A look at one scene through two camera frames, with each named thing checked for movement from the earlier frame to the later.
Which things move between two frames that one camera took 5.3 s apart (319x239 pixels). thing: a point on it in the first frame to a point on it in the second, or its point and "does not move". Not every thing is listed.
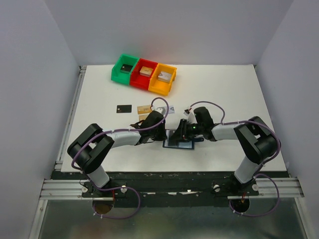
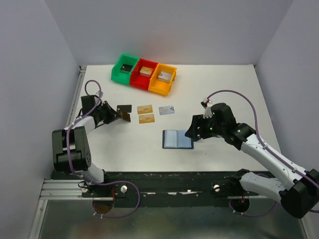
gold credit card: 144,109 does not move
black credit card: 123,108 does not move
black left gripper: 157,132 to 107,112
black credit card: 172,142 to 125,116
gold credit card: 142,117 does not move
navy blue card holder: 188,144 does not move
